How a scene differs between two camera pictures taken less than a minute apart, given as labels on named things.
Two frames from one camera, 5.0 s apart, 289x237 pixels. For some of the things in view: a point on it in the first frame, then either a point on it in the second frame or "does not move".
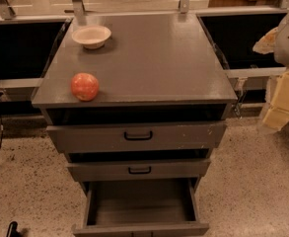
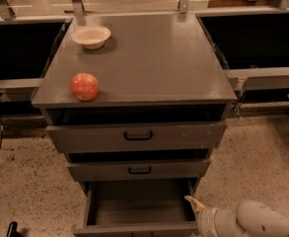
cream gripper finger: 265,45 to 216,222
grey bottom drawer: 142,207 does not move
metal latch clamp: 241,85 does not move
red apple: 85,86 does not move
